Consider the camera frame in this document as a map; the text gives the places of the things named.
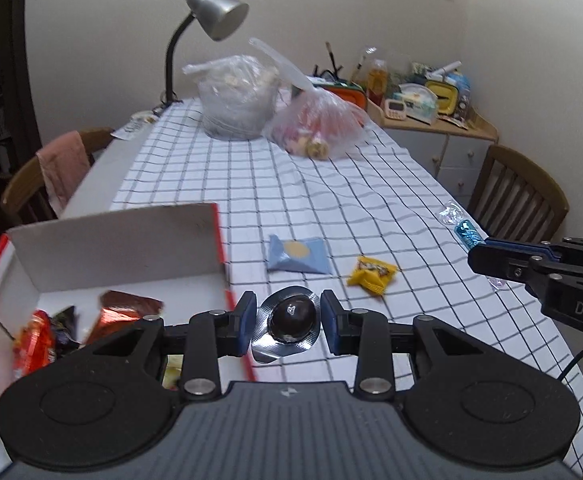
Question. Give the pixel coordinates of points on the red orange snack packet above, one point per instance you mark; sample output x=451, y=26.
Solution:
x=33, y=345

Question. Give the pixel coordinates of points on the clear plastic bag red contents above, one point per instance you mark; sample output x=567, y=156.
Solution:
x=316, y=125

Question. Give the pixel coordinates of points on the silver foil chocolate ball pack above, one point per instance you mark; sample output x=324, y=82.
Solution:
x=291, y=315

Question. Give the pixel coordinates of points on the wooden cabinet with grey drawers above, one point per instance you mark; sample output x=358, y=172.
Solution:
x=451, y=155

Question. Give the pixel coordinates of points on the red and white cardboard box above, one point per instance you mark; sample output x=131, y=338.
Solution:
x=121, y=240

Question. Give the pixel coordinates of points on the printed paper leaflet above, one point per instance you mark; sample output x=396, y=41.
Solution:
x=134, y=127

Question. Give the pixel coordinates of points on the orange drink bottle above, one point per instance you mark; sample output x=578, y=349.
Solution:
x=377, y=82

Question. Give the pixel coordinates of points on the white checkered tablecloth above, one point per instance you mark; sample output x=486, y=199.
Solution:
x=371, y=185

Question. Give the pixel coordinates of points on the white kitchen timer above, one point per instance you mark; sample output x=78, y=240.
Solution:
x=394, y=110

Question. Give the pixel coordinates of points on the copper foil snack packet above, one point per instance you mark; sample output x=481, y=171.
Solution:
x=121, y=310

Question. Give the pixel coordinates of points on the dark brown triangular packet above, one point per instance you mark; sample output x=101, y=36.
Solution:
x=66, y=330

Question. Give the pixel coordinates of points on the wooden slatted chair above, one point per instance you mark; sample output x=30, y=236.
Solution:
x=516, y=195

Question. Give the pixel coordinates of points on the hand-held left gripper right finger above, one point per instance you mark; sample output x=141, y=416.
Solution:
x=331, y=325

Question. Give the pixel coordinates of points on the yellow box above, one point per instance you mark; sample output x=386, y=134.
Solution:
x=444, y=97

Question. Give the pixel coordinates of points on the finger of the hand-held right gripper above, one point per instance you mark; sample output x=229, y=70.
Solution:
x=506, y=260

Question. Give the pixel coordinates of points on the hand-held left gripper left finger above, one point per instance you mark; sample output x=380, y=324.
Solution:
x=245, y=325

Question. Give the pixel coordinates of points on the orange container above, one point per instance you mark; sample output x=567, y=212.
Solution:
x=346, y=94

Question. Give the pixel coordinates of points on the blue candy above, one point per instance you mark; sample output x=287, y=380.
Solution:
x=466, y=232

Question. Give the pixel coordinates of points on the grey desk lamp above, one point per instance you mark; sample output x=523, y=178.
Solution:
x=216, y=10

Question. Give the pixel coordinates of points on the yellow snack packet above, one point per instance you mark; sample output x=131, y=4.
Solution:
x=371, y=277

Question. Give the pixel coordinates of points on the pink cloth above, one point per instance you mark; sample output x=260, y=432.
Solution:
x=63, y=165

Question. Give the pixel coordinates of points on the clear plastic bag grey contents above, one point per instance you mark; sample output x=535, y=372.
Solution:
x=236, y=105

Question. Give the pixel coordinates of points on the blue packet with gold circle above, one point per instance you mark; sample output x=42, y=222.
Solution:
x=296, y=255

